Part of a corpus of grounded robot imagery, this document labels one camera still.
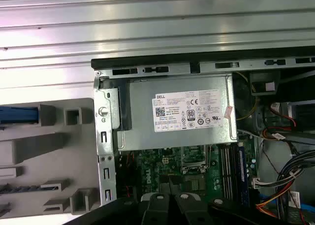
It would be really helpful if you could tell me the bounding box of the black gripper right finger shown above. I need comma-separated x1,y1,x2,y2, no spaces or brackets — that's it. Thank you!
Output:
171,178,293,225

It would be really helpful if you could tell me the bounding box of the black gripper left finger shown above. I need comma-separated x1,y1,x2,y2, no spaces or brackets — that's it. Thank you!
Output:
61,176,171,225

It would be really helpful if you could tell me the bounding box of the hard disk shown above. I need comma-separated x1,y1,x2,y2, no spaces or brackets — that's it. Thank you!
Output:
0,105,40,126

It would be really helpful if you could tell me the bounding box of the metal socket cover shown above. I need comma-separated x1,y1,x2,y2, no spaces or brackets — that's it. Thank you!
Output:
181,145,210,175

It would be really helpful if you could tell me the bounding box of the green Dell motherboard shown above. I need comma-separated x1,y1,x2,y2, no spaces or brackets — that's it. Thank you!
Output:
118,143,260,208

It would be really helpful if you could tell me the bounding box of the black RAM slot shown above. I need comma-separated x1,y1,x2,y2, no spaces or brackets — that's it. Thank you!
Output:
225,146,232,201
220,146,226,201
231,146,238,201

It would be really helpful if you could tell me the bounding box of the RAM stick blue label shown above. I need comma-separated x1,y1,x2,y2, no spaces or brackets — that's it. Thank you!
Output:
237,146,249,206

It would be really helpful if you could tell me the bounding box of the grey Dell power supply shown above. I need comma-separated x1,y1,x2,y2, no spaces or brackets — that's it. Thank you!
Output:
118,73,238,152

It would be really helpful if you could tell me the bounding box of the grey parts rack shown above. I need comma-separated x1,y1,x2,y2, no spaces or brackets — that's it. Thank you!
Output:
0,98,101,216

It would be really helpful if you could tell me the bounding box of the dark RAM stick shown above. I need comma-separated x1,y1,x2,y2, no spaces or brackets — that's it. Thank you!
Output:
0,184,40,195

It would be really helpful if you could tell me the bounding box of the black open PC case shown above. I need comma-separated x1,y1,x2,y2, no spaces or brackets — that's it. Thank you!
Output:
90,45,315,225

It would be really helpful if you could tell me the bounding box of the metal drive cage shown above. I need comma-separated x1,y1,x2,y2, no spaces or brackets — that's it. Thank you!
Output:
248,71,315,133

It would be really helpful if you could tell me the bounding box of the multicolour wire bundle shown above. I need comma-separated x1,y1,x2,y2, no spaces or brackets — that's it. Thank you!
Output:
255,183,297,219

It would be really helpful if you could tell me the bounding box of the black wire bundle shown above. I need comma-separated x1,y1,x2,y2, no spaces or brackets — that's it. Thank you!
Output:
277,148,315,189

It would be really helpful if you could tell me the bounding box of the yellow wire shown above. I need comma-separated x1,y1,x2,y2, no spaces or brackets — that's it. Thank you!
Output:
232,72,261,124

